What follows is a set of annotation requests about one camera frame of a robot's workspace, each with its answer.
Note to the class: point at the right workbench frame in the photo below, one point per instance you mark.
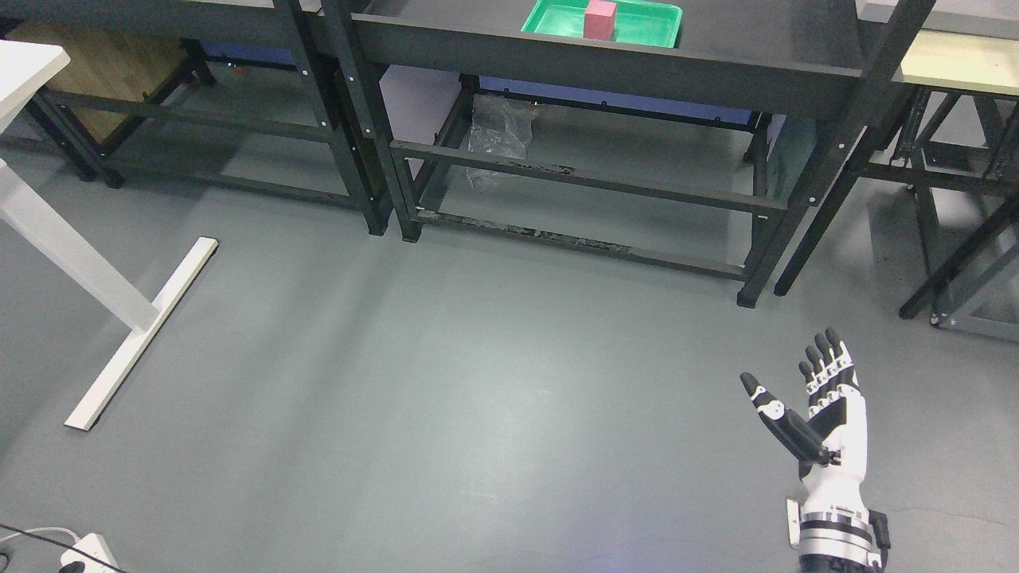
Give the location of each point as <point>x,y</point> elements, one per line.
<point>949,134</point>

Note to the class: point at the white power strip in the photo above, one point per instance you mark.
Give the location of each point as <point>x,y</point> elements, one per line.
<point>90,554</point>

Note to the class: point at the wooden panel box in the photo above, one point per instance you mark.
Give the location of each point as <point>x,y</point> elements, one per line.
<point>109,63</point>

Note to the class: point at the pink block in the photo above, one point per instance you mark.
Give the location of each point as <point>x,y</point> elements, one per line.
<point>599,20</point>

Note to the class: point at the green plastic tray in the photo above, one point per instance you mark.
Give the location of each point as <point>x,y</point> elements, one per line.
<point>655,24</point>

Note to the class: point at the clear plastic bag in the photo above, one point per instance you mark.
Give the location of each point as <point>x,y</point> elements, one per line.
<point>501,127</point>

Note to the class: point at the black left shelf rack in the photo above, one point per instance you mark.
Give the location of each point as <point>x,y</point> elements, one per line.
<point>264,115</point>

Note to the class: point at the white desk with leg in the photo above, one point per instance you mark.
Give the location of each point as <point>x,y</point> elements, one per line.
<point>26,67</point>

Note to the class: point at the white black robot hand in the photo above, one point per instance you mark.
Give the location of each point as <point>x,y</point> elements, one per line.
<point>831,441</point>

